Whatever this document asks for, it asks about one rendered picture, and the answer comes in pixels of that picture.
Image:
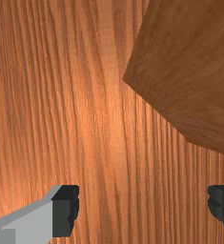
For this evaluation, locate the brown door leaf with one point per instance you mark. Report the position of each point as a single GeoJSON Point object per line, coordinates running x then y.
{"type": "Point", "coordinates": [186, 70]}

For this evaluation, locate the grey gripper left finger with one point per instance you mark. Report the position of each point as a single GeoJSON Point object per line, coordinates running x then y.
{"type": "Point", "coordinates": [50, 216]}

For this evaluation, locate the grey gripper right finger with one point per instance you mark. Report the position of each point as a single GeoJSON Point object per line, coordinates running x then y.
{"type": "Point", "coordinates": [223, 203]}

